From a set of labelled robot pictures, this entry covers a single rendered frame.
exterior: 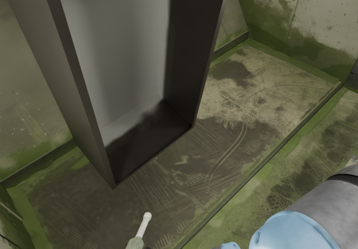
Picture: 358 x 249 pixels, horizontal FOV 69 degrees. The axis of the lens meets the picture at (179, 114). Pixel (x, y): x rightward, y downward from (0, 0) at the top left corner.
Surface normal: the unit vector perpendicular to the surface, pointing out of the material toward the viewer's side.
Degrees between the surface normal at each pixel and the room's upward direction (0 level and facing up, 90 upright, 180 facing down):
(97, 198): 0
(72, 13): 102
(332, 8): 90
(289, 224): 41
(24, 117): 57
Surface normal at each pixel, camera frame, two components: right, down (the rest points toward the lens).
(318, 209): -0.32, -0.90
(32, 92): 0.54, 0.06
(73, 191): -0.05, -0.69
